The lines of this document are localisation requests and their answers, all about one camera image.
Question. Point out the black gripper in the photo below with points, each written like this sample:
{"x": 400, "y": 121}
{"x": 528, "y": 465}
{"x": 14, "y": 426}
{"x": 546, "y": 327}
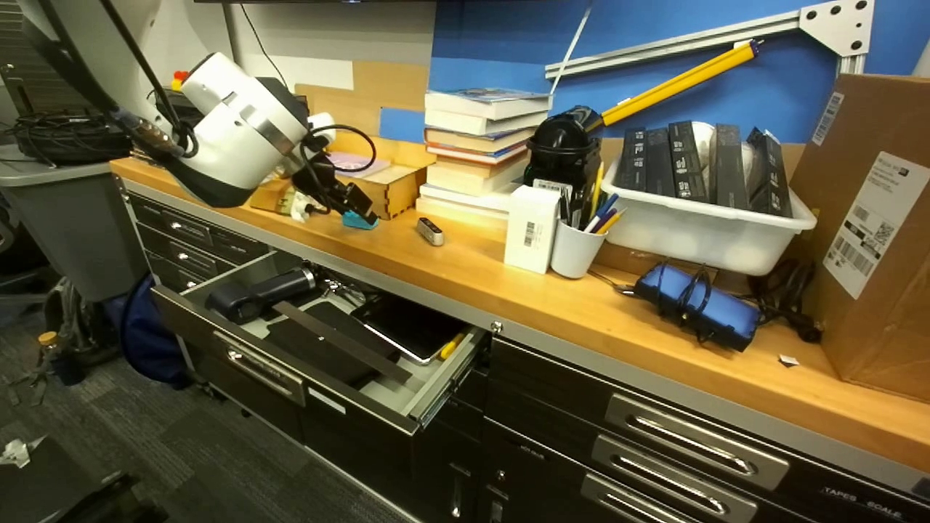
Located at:
{"x": 319, "y": 175}

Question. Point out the small blue object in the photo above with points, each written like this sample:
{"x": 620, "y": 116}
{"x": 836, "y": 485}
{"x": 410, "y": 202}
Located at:
{"x": 358, "y": 222}

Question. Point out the black cabinet drawer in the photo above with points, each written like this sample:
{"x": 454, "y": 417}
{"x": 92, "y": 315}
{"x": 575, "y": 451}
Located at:
{"x": 316, "y": 352}

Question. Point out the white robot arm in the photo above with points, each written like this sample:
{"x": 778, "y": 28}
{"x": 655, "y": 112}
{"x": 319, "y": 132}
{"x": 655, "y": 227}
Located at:
{"x": 249, "y": 125}

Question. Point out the black case in drawer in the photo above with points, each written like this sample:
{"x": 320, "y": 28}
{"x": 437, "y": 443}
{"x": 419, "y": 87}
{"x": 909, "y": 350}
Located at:
{"x": 243, "y": 302}

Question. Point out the black tablet in drawer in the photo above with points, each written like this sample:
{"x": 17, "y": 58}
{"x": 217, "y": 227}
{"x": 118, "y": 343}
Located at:
{"x": 408, "y": 327}

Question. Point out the small silver stapler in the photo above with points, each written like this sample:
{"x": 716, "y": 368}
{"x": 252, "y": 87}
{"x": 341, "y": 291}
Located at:
{"x": 431, "y": 231}

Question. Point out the stack of books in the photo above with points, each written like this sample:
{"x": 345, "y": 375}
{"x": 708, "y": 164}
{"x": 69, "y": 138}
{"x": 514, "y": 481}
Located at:
{"x": 480, "y": 145}

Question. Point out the white rectangular box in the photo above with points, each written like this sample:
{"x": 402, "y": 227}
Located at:
{"x": 534, "y": 217}

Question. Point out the grey trash bin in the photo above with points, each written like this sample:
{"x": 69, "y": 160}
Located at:
{"x": 81, "y": 222}

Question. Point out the black device behind cup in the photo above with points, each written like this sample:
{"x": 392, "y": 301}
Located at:
{"x": 565, "y": 148}

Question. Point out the white pen cup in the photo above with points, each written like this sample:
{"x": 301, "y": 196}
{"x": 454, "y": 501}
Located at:
{"x": 575, "y": 250}

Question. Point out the white plastic bin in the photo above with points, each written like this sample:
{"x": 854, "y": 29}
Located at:
{"x": 708, "y": 234}

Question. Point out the yellow and black level tool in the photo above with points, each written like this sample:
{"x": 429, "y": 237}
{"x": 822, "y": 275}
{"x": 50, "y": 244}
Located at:
{"x": 658, "y": 93}

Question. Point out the large brown cardboard box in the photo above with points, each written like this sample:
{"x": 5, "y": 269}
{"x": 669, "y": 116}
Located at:
{"x": 867, "y": 180}

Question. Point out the silver drawer handle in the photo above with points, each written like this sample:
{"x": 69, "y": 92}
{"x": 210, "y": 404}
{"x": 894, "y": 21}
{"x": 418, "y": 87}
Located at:
{"x": 676, "y": 484}
{"x": 698, "y": 443}

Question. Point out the silver drawer handle lower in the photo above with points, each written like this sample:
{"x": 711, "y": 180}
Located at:
{"x": 676, "y": 484}

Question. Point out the blue pouch with black cables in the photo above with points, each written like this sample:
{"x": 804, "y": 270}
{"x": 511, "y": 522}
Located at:
{"x": 698, "y": 305}

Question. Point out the aluminium bracket rail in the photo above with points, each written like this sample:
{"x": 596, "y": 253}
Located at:
{"x": 845, "y": 28}

